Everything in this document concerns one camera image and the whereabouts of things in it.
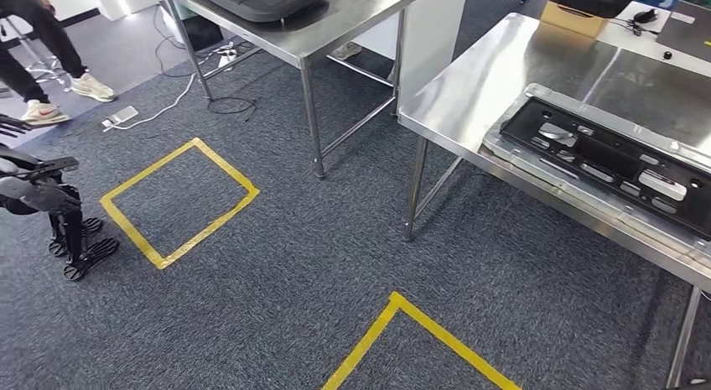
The black plastic panel part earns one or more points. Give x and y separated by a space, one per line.
522 129

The stainless steel workbench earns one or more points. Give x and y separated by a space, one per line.
472 82

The person's shoe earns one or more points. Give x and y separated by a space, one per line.
347 51

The stamped sheet metal panel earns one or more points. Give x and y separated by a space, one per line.
500 148

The stainless steel table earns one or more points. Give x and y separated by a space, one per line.
311 37

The white cabinet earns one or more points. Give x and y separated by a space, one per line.
433 37

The black box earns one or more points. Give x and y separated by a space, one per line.
202 32

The white power strip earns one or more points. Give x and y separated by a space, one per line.
122 115

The cardboard box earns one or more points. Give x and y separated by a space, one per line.
572 22

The white desk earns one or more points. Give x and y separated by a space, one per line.
627 40

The black and white humanoid robot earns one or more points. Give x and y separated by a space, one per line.
39 193

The black computer mouse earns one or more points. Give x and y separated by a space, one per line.
646 15

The person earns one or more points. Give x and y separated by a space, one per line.
33 26

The grey laptop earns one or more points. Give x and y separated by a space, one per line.
689 32

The chrome stool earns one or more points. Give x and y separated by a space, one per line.
11 27

